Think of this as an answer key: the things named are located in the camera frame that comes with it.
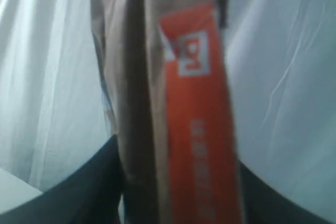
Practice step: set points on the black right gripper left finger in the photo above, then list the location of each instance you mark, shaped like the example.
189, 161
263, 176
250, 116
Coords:
90, 195

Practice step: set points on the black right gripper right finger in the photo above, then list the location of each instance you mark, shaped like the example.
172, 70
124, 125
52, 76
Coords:
262, 204

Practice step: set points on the brown pouch orange label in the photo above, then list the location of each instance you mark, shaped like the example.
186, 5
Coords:
163, 74

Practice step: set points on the white backdrop curtain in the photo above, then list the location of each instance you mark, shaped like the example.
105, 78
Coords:
281, 66

